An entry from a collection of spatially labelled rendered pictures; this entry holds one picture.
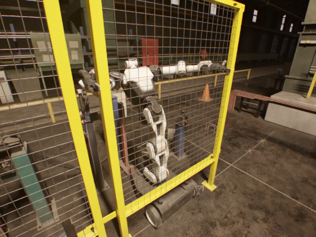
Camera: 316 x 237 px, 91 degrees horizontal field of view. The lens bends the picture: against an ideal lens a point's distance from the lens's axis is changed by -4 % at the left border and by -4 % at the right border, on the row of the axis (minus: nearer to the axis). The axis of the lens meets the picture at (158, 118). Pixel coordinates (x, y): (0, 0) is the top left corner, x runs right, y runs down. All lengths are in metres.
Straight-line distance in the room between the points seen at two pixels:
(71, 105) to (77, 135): 0.15
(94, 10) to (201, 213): 1.82
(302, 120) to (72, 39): 6.91
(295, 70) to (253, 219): 3.66
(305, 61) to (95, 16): 4.51
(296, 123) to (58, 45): 4.12
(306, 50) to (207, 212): 4.01
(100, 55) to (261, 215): 1.98
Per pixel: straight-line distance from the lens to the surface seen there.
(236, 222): 1.95
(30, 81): 6.50
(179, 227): 1.79
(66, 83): 0.78
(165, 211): 1.67
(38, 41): 6.72
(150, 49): 8.23
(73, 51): 6.85
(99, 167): 1.95
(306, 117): 4.18
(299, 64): 4.87
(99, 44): 0.80
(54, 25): 0.77
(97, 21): 0.81
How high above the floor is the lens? 1.51
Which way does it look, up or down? 24 degrees down
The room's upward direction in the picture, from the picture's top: straight up
